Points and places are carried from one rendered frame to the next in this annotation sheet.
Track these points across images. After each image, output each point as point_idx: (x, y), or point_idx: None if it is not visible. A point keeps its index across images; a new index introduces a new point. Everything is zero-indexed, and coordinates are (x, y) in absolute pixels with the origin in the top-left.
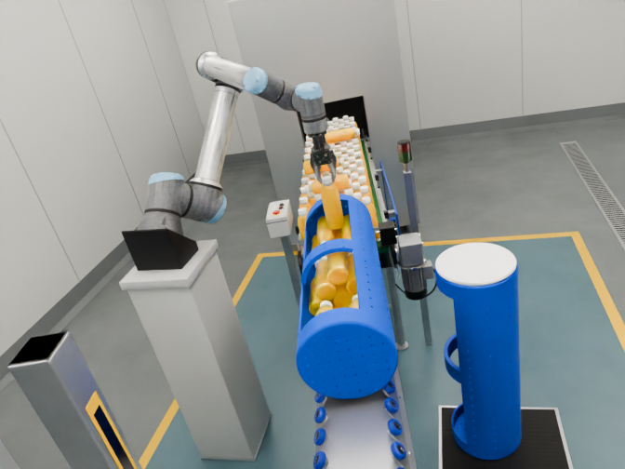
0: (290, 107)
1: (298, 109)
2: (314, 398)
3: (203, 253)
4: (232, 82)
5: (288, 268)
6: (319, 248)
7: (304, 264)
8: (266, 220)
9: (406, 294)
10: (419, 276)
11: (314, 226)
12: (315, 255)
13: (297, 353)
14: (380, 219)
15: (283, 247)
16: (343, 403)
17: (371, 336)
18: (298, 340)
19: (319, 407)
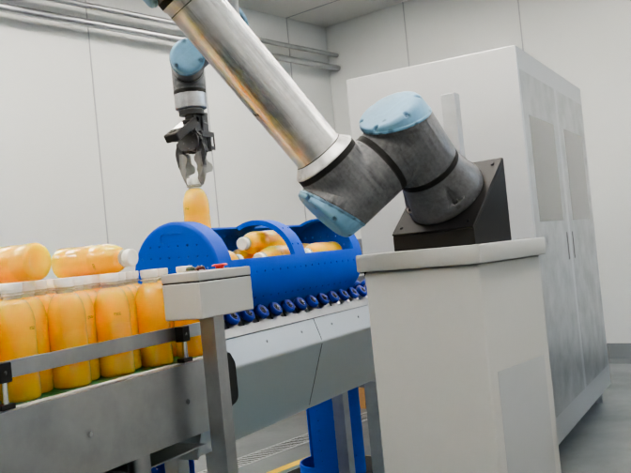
0: (203, 69)
1: (202, 75)
2: (358, 295)
3: (390, 251)
4: (238, 3)
5: (232, 413)
6: (272, 221)
7: (292, 236)
8: (248, 266)
9: None
10: None
11: (208, 267)
12: (282, 223)
13: (357, 239)
14: None
15: (226, 357)
16: (338, 303)
17: (305, 237)
18: (350, 237)
19: (359, 287)
